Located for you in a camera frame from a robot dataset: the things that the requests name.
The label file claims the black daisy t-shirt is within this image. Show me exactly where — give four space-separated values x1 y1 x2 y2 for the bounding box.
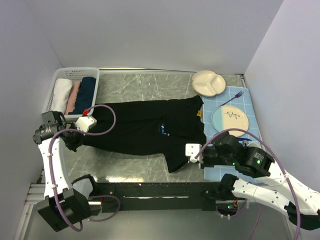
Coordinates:
82 95 207 173

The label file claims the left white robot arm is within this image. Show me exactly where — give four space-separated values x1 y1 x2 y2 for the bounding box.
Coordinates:
32 111 100 232

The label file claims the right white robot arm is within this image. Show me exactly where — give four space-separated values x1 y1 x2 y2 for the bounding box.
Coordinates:
199 130 320 231

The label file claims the purple plastic knife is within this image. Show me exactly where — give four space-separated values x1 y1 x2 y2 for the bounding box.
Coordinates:
237 137 252 141

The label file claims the blue grey cup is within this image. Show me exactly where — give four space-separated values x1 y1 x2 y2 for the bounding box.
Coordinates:
247 142 261 148

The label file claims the cream and blue plate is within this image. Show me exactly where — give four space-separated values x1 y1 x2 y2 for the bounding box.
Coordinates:
211 105 249 132

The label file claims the navy rolled t-shirt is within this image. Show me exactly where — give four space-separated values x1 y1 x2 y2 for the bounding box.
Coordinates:
67 76 96 115

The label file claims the pink rolled t-shirt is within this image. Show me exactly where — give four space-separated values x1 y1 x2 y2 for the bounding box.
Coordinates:
64 81 81 115

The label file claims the white rolled t-shirt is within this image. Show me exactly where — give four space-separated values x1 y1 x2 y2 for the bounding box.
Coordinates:
51 78 73 114

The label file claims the blue grid placemat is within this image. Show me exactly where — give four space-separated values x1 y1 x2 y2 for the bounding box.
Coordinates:
201 85 266 181

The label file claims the purple plastic fork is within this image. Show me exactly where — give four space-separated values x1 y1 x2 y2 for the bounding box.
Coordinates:
220 90 244 107

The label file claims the white plastic basket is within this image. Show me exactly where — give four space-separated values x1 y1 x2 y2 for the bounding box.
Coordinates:
42 67 100 122

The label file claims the cream divided dish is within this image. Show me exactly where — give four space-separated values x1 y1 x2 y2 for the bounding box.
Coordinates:
191 70 226 97

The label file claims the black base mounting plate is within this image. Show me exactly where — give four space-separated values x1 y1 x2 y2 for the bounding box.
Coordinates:
68 181 248 213

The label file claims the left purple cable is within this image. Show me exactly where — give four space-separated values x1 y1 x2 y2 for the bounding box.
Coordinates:
48 104 121 232

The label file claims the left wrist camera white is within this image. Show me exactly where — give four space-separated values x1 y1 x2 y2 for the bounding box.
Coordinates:
75 109 97 133

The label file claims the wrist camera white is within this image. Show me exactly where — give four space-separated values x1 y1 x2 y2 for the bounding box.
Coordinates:
75 109 97 133
185 143 203 164

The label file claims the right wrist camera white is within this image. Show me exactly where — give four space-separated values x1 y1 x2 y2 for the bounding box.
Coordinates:
185 143 203 164

